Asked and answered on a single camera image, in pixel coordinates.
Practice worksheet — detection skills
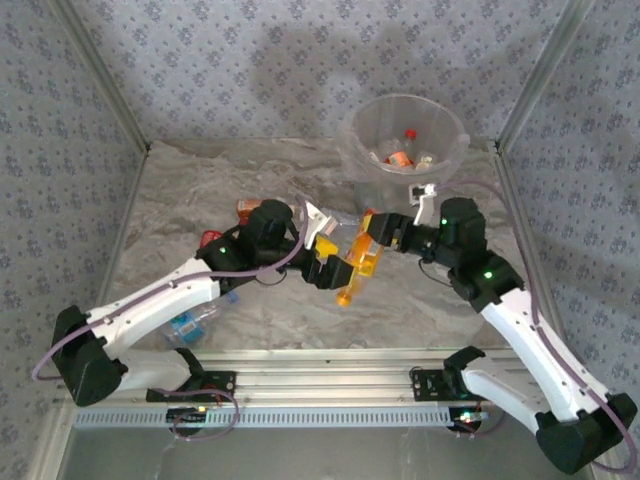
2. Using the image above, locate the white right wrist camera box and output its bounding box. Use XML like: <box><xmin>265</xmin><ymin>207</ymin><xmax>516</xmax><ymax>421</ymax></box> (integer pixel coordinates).
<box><xmin>407</xmin><ymin>183</ymin><xmax>437</xmax><ymax>227</ymax></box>

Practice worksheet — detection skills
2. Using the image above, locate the clear bottle blue label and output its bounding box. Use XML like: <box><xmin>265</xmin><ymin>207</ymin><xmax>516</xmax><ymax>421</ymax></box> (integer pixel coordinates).
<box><xmin>162</xmin><ymin>292</ymin><xmax>239</xmax><ymax>350</ymax></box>

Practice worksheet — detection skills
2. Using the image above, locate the brown bottle orange label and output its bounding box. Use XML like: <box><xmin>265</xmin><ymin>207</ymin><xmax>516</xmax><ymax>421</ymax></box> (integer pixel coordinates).
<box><xmin>234</xmin><ymin>198</ymin><xmax>262</xmax><ymax>225</ymax></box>

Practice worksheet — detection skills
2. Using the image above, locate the grey slotted cable duct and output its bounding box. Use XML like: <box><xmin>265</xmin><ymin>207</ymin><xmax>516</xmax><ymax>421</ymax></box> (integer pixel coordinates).
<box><xmin>74</xmin><ymin>405</ymin><xmax>484</xmax><ymax>430</ymax></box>

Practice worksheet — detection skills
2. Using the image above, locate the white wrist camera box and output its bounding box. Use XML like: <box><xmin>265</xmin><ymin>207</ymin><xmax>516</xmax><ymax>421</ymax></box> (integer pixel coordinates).
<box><xmin>407</xmin><ymin>183</ymin><xmax>437</xmax><ymax>227</ymax></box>
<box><xmin>301</xmin><ymin>201</ymin><xmax>337</xmax><ymax>250</ymax></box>

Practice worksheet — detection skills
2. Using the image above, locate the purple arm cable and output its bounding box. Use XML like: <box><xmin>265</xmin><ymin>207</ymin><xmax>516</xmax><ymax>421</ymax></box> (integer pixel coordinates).
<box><xmin>433</xmin><ymin>180</ymin><xmax>634</xmax><ymax>472</ymax></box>
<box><xmin>31</xmin><ymin>195</ymin><xmax>309</xmax><ymax>384</ymax></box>

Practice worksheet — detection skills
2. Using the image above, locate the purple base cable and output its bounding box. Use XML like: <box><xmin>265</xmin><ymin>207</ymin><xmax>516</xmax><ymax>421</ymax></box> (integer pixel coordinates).
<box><xmin>169</xmin><ymin>388</ymin><xmax>241</xmax><ymax>442</ymax></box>
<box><xmin>452</xmin><ymin>397</ymin><xmax>512</xmax><ymax>439</ymax></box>

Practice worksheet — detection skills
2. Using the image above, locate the aluminium frame post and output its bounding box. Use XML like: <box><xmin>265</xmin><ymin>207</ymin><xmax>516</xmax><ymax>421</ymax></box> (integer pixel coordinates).
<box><xmin>49</xmin><ymin>0</ymin><xmax>152</xmax><ymax>152</ymax></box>
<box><xmin>492</xmin><ymin>0</ymin><xmax>597</xmax><ymax>151</ymax></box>

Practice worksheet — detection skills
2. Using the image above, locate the aluminium frame rail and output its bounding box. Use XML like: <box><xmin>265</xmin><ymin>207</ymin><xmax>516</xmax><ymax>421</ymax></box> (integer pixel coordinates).
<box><xmin>492</xmin><ymin>141</ymin><xmax>570</xmax><ymax>351</ymax></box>
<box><xmin>27</xmin><ymin>144</ymin><xmax>152</xmax><ymax>480</ymax></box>

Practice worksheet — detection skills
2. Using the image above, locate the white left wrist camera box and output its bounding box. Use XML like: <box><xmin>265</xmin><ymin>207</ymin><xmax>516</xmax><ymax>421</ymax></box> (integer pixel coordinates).
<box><xmin>301</xmin><ymin>201</ymin><xmax>337</xmax><ymax>250</ymax></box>

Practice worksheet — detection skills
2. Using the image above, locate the clear bottle red cap red label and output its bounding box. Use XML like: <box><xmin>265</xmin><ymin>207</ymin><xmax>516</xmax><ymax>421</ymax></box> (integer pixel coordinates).
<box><xmin>374</xmin><ymin>128</ymin><xmax>419</xmax><ymax>169</ymax></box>

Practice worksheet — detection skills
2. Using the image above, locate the clear plastic bucket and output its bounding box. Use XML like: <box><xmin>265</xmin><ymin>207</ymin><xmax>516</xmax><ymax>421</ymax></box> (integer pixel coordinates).
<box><xmin>339</xmin><ymin>93</ymin><xmax>471</xmax><ymax>216</ymax></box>

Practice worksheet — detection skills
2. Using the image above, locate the aluminium base beam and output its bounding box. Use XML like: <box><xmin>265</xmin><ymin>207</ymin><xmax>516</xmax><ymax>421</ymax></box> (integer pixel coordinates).
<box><xmin>107</xmin><ymin>348</ymin><xmax>521</xmax><ymax>407</ymax></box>

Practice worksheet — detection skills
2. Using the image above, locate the large orange plastic bottle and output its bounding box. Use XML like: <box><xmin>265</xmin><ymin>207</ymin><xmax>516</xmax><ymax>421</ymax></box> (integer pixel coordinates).
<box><xmin>334</xmin><ymin>223</ymin><xmax>387</xmax><ymax>307</ymax></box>

